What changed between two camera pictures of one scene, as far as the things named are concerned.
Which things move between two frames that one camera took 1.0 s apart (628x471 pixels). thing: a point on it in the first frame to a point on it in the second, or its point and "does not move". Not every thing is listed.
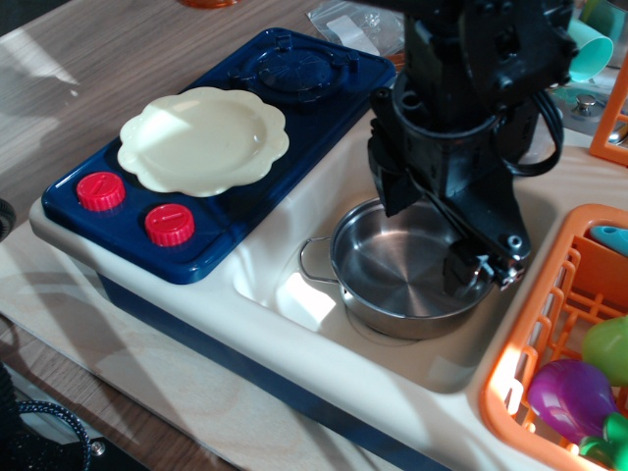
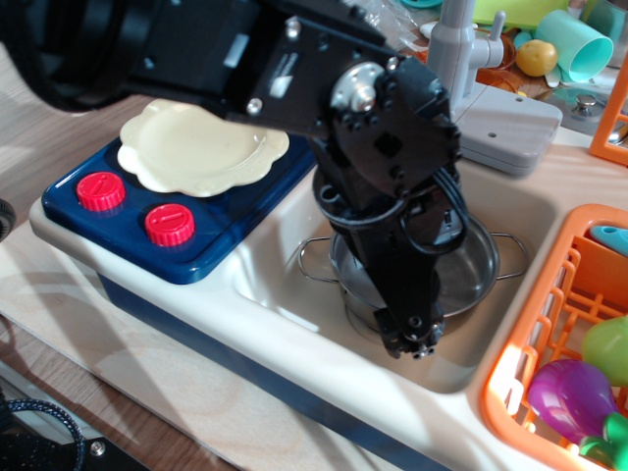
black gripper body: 467,164 to 396,242
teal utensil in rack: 612,237 does not move
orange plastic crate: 601,149 does not move
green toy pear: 605,344 does not move
